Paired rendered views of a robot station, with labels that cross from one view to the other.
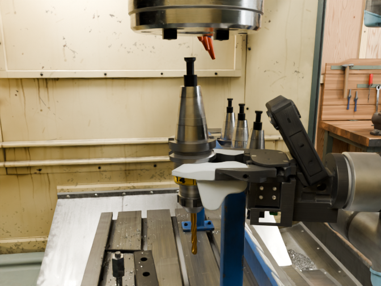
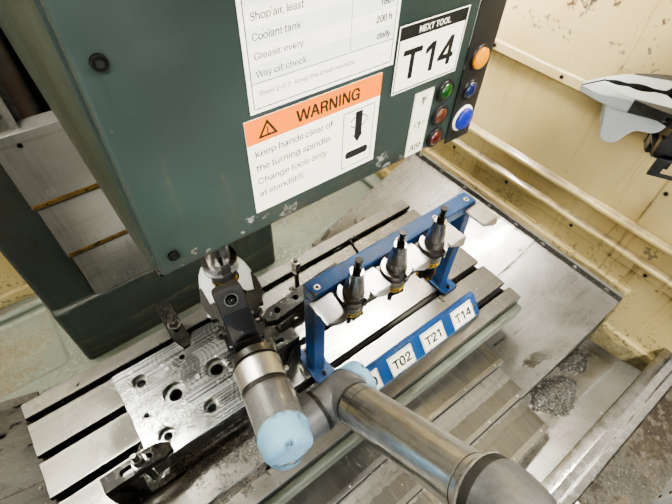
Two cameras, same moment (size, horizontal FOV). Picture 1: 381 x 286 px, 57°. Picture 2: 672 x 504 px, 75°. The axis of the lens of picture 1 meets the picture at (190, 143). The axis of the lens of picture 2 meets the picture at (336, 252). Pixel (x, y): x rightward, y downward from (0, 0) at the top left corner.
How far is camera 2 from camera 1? 0.81 m
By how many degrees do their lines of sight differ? 59
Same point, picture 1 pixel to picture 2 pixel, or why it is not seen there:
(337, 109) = not seen: outside the picture
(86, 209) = (423, 179)
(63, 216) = (401, 173)
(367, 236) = not seen: hidden behind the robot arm
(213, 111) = (609, 165)
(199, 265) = (377, 310)
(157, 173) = (505, 191)
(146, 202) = not seen: hidden behind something
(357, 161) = (244, 364)
